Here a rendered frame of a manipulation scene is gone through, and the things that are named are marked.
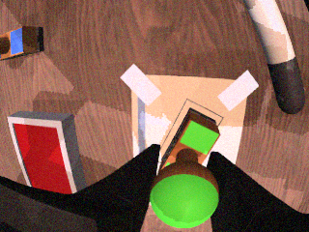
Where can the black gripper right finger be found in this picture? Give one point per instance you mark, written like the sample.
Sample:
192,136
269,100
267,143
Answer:
246,206

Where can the cream paper card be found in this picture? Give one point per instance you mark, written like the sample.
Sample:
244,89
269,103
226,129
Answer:
160,103

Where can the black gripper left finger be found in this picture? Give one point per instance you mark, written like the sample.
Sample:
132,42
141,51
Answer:
117,203

